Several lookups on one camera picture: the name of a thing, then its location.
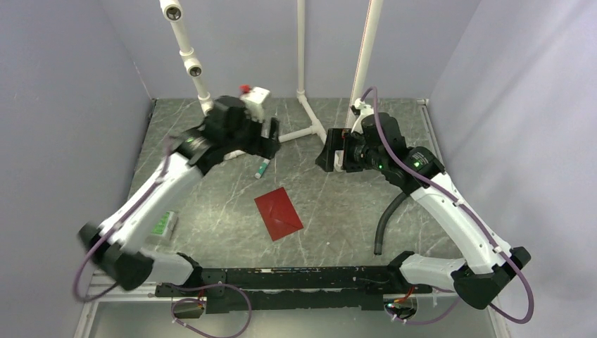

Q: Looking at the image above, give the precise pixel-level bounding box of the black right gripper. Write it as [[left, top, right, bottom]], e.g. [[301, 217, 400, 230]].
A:
[[315, 127, 387, 173]]

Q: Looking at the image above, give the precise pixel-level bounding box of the green white glue stick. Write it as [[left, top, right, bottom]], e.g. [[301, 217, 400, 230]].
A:
[[254, 159, 270, 179]]

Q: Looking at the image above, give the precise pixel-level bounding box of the red paper envelope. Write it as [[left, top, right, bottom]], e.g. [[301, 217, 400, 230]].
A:
[[254, 187, 303, 242]]

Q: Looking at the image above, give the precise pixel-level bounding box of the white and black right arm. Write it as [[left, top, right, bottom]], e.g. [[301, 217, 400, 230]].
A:
[[315, 113, 531, 310]]

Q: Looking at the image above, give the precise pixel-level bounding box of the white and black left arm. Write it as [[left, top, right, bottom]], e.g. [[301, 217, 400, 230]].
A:
[[78, 87, 280, 296]]

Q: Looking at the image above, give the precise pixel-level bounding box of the green white small box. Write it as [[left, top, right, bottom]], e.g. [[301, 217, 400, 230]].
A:
[[146, 211, 179, 243]]

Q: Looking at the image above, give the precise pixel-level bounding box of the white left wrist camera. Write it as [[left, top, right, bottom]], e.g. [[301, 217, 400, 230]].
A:
[[239, 84, 271, 123]]

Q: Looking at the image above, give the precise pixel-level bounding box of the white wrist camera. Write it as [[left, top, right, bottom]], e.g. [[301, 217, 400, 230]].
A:
[[239, 84, 271, 123], [351, 99, 374, 134]]

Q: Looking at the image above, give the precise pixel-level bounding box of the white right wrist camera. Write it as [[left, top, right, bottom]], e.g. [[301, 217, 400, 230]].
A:
[[351, 99, 374, 134]]

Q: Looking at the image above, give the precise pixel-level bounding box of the black corrugated hose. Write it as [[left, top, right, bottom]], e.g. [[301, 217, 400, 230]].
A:
[[373, 191, 411, 256]]

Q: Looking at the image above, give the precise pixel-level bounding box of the white PVC pipe frame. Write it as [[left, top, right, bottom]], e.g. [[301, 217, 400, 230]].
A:
[[159, 0, 384, 142]]

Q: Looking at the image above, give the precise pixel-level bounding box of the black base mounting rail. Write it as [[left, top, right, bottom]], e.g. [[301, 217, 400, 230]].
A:
[[155, 265, 432, 314]]

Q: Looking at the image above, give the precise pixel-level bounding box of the aluminium extrusion frame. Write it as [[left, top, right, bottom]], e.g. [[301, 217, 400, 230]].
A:
[[73, 273, 160, 338]]

